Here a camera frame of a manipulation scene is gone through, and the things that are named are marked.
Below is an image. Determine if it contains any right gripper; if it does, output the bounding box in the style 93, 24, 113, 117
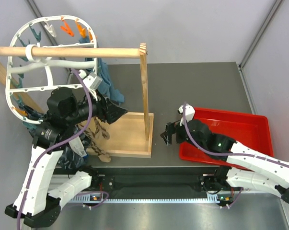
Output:
161, 115, 205, 151

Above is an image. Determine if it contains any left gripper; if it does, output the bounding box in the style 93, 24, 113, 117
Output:
66, 88, 128, 126

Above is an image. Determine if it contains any brown argyle sock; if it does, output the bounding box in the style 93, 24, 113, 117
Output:
80, 117, 110, 145
86, 140, 111, 163

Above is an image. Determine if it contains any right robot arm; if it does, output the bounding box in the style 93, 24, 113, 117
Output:
160, 119, 289, 204

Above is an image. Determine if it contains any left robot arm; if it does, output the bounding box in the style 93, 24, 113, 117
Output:
5, 87, 127, 229

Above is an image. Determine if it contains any white plastic sock hanger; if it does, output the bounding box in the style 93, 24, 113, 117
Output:
5, 15, 97, 125

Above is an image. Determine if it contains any orange clip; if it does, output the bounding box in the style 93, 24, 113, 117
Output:
14, 108, 28, 117

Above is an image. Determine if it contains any teal clip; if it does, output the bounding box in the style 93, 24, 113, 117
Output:
11, 94, 25, 106
10, 77, 23, 89

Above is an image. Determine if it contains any teal blue sock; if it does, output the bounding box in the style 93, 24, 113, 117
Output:
78, 35, 125, 106

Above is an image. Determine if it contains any wooden rack base tray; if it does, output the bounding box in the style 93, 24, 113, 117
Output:
98, 112, 154, 158

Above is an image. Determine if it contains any red plastic tray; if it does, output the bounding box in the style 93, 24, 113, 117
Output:
178, 108, 274, 168

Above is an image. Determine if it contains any wooden rod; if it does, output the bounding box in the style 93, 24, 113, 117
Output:
0, 46, 146, 58

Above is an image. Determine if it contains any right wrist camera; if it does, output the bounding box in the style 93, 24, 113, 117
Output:
178, 104, 195, 126

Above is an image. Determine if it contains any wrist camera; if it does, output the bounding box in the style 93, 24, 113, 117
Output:
178, 104, 195, 126
79, 69, 102, 101

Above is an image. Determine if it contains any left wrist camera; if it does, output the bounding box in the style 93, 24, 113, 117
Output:
79, 69, 102, 101

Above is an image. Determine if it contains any wooden rack upright post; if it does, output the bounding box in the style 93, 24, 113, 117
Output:
139, 43, 150, 140

